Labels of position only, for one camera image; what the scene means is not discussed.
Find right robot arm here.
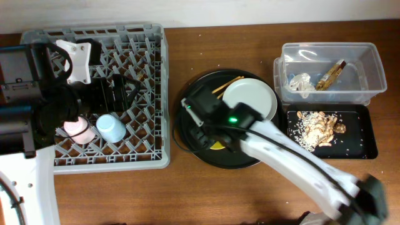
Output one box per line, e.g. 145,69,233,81
181,86,389,225

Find brown food scraps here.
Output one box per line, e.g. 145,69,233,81
292,111,346,152

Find yellow bowl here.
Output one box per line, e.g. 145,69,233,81
210,141,225,151

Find grey plastic dishwasher rack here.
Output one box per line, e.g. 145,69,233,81
21,24,170,174

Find brown gold snack wrapper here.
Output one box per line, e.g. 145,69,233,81
315,59,346,91

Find black rectangular tray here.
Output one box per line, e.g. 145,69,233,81
286,104,378,159

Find round black serving tray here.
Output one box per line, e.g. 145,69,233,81
174,69,287,169

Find grey round plate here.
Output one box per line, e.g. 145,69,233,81
222,78,278,120

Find clear plastic waste bin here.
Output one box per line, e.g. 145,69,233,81
274,42,388,105

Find white tissue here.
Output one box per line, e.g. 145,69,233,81
288,73,316,99

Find wooden chopstick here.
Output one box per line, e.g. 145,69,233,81
212,76,243,94
216,80,238,99

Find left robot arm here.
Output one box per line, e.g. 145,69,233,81
1,39,141,224

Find blue plastic cup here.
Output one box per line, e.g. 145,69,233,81
96,114,126,143

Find pink plastic cup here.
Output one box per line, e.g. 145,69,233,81
63,116,96,144

